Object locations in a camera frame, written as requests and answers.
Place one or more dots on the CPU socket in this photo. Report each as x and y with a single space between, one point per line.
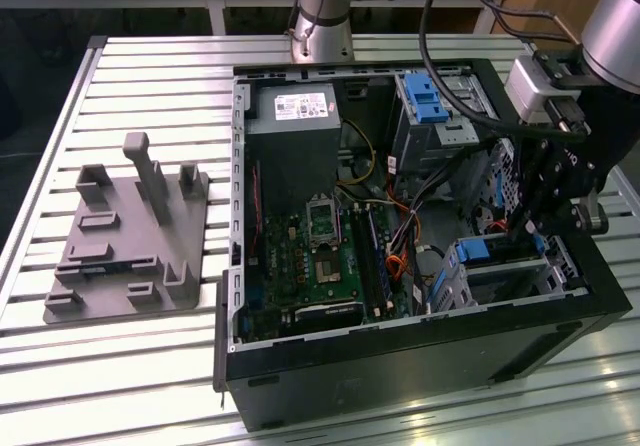
330 266

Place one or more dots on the blue bay latch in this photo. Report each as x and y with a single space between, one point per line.
440 283

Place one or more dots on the metal disk cage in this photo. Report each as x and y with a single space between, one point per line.
425 141

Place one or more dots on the metal disk bay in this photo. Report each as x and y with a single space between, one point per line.
500 268

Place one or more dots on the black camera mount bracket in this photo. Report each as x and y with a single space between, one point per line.
565 68

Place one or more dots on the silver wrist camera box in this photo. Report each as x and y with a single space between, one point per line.
530 86

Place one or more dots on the black RAM slot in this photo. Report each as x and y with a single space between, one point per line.
370 261
385 261
378 261
362 261

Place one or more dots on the green RAM stick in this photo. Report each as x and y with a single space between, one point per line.
107 268

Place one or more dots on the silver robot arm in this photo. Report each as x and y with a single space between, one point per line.
615 26

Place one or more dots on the grey parts rack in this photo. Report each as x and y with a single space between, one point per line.
125 246

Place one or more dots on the green motherboard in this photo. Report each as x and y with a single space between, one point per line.
280 266

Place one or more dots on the grey power supply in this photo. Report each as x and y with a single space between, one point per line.
295 166

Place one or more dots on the hard disk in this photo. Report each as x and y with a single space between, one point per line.
475 251

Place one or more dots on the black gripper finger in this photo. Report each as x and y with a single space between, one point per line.
560 221
537 176

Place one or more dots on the black graphics card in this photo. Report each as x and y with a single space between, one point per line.
327 313

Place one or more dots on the blue disk carrier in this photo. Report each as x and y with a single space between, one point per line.
422 101

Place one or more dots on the black PC case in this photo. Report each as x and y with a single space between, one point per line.
400 366

